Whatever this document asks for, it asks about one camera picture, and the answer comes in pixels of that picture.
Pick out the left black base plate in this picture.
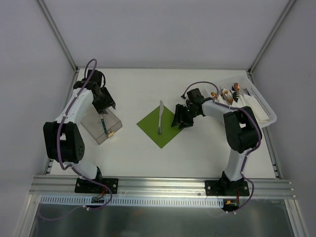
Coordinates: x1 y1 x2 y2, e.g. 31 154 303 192
74 178 119 194

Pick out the copper spoon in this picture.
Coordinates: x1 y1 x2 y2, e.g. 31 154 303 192
234 82 240 94

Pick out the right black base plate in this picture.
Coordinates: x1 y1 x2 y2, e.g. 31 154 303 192
204 179 250 197

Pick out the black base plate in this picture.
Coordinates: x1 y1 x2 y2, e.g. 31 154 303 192
74 178 119 194
204 179 250 197

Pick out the green paper napkin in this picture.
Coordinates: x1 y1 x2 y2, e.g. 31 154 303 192
137 106 182 149

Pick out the aluminium rail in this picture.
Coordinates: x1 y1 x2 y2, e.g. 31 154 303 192
29 175 297 199

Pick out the copper fork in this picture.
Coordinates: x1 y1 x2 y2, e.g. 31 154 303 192
226 94 234 104

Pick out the frame post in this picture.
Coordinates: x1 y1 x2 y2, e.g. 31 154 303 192
248 0 297 75
35 0 78 72

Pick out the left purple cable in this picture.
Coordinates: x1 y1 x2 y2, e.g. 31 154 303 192
55 58 113 210

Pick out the white slotted cable duct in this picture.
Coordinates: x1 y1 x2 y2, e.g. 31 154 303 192
40 195 224 208

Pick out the white plastic basket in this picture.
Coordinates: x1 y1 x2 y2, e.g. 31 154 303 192
202 75 277 128

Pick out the white rolled napkin bundle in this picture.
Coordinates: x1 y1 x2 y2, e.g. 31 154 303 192
240 94 269 123

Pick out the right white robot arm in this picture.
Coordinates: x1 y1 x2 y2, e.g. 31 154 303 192
171 88 262 196

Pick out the green handled fork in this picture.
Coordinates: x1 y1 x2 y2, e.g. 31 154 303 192
100 115 108 136

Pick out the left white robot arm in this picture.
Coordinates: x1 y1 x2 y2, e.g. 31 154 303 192
43 69 116 193

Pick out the left frame post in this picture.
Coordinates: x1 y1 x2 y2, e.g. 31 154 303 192
35 0 78 72

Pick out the right frame post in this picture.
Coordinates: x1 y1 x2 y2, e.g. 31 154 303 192
248 0 297 75

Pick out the silver table knife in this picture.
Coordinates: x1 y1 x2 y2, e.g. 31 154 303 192
158 100 164 135

